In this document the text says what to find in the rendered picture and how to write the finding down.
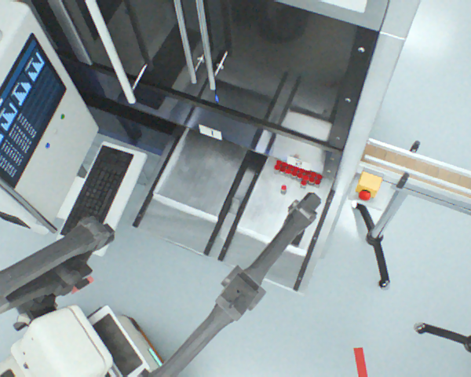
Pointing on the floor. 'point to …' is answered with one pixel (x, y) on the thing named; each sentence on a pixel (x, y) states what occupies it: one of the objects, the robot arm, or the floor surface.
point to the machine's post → (373, 94)
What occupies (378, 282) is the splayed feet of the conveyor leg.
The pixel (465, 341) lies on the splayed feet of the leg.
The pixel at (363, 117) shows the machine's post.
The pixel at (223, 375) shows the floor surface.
